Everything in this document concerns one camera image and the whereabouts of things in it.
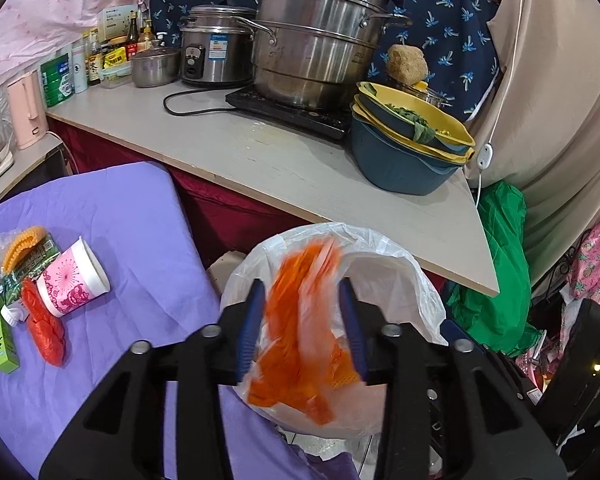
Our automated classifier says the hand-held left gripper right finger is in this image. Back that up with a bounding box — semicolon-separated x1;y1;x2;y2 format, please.
337;280;568;480

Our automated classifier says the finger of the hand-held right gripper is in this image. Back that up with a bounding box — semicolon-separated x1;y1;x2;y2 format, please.
440;317;543;403

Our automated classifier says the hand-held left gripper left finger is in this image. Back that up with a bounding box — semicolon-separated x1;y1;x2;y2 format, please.
39;280;268;480

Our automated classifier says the orange plastic bag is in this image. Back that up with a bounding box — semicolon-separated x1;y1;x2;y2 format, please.
20;277;67;367
247;237;368;426

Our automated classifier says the trash bin with white liner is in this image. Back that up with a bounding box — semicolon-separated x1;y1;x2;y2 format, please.
220;221;448;436

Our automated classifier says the pink pineapple print cloth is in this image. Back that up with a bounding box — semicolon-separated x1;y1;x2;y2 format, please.
567;215;600;321

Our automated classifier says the green plastic bag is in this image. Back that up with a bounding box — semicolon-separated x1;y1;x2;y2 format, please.
445;180;541;358

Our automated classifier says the blue plastic basin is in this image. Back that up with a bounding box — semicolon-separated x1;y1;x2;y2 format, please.
350;102;473;196

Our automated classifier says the pink paper cup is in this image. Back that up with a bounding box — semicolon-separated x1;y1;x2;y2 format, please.
35;236;112;318

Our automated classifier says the crumpled orange plastic bag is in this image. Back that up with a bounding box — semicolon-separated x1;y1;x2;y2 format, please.
20;277;67;367

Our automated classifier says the black induction cooktop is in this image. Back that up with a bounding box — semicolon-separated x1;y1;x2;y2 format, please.
225;84;355;141

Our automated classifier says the yellow colander basin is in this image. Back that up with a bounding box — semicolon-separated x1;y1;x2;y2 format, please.
356;81;476;163

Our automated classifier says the dark green tea packet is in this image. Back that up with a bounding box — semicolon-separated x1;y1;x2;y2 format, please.
2;240;61;306

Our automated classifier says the beige curtain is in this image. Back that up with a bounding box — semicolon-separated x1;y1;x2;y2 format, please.
455;0;600;286

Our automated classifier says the small orange foam fruit net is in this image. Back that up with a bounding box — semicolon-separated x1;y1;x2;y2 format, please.
1;226;47;268

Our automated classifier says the green drink carton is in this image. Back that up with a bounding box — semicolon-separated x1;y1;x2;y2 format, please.
0;267;21;375

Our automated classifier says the clear glass bowl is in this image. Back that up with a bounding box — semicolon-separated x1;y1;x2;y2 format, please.
414;80;452;109

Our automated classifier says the brown loofah sponge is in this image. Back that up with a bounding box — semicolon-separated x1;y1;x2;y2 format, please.
384;44;429;87

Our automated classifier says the small steel pot with lid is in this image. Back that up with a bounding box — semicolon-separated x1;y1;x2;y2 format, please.
130;35;182;88

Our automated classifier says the steel rice cooker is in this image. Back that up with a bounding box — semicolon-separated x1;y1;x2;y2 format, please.
179;5;258;87

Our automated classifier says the clear food container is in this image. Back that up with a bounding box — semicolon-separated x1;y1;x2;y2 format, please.
100;62;132;87

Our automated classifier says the stainless steel steamer pot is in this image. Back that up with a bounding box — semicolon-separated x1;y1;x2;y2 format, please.
234;0;412;111

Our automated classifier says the dark bottle white label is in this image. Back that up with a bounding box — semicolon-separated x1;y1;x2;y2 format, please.
87;35;103;86

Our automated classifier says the pink electric kettle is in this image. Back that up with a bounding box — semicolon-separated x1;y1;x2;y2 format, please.
6;71;48;151

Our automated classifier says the green tin can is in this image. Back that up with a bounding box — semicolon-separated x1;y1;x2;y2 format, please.
40;52;76;108

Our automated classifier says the soy sauce bottle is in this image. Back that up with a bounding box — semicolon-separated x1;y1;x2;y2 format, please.
125;10;140;56

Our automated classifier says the navy patterned cloth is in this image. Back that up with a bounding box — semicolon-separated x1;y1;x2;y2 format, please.
147;0;506;126

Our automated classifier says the pink dotted sheet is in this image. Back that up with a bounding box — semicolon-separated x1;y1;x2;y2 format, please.
0;0;153;101

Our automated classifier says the white cord with switch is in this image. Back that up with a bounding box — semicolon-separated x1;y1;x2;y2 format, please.
472;0;526;211

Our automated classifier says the black power cable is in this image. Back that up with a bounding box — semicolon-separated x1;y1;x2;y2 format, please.
163;91;231;117

